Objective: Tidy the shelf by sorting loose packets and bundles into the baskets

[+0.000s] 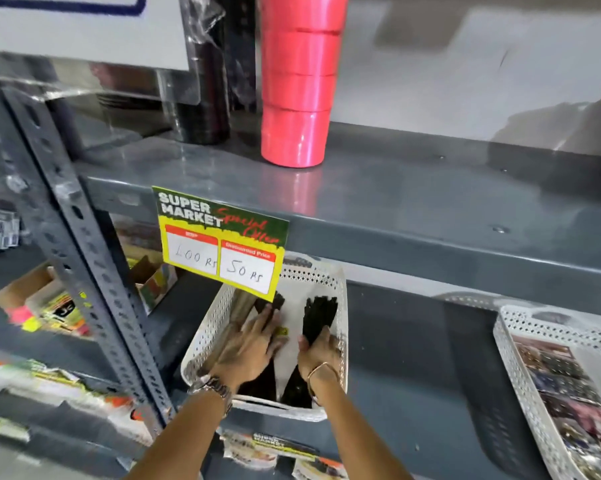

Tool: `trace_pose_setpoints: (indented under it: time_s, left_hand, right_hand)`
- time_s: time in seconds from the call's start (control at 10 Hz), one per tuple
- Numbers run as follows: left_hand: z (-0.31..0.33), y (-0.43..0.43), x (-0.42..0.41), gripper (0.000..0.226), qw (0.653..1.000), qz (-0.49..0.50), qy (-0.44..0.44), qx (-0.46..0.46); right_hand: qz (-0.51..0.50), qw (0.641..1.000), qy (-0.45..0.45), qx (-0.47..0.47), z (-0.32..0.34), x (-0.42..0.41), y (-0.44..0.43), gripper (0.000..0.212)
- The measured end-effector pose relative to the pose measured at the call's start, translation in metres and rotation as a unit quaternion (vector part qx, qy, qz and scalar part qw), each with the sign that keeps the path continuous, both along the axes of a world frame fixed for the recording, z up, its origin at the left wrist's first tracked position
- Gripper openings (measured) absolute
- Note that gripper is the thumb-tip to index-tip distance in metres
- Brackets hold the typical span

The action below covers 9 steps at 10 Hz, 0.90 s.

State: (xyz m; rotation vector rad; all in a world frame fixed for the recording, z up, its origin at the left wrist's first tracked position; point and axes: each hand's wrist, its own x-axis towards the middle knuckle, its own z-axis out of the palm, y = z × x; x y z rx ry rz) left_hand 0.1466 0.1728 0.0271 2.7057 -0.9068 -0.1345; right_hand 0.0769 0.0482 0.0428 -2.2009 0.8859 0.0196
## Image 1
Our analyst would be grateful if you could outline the pink ribbon roll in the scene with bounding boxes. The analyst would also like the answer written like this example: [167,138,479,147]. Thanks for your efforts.
[260,106,331,169]
[261,70,337,113]
[257,0,349,36]
[259,29,343,76]

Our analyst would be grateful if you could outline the white perforated plastic basket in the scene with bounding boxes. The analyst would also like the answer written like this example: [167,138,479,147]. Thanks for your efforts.
[180,254,349,423]
[492,304,601,480]

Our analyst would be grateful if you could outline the person's right forearm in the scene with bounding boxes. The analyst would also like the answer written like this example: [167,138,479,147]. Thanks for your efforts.
[310,372,415,480]

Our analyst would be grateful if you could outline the person's left hand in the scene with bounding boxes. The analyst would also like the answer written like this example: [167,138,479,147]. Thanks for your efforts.
[208,304,289,391]

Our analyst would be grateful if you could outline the small yellow green price sign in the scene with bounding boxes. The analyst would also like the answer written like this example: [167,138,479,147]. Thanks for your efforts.
[252,432,320,461]

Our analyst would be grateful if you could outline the white sign with blue border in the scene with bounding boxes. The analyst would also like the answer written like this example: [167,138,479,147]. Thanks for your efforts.
[0,0,191,73]

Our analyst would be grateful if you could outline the pile of colourful packets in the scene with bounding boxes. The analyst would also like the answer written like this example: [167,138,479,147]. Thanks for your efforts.
[0,359,153,448]

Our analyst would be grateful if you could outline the person's left forearm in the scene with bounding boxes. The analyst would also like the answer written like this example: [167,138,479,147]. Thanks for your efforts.
[124,387,231,480]

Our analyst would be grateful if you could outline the pile of hair accessory packets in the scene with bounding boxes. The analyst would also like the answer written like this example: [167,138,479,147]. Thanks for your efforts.
[511,335,601,480]

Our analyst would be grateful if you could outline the silver wristwatch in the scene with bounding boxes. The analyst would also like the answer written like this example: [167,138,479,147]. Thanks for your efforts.
[187,375,234,416]

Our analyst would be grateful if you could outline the gold bangle bracelet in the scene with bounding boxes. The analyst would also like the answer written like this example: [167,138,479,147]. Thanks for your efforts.
[306,362,340,406]

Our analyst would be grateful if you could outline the black hair extension packet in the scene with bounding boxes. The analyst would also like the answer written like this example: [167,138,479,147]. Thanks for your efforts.
[279,296,339,410]
[237,292,286,403]

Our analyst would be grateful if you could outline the black rolls in clear wrap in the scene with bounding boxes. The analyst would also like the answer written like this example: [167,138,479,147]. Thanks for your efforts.
[176,0,257,146]

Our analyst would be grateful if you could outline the cardboard box with colourful packets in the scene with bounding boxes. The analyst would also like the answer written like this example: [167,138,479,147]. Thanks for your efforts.
[0,264,92,339]

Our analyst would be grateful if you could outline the small cardboard box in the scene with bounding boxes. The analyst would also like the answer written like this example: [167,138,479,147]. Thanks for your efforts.
[129,255,179,315]

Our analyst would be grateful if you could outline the person's right hand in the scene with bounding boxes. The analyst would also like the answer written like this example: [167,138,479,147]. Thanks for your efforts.
[297,326,344,381]

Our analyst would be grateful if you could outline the grey metal shelf rack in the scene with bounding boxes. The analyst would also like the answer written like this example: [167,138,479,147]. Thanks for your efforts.
[0,80,601,480]

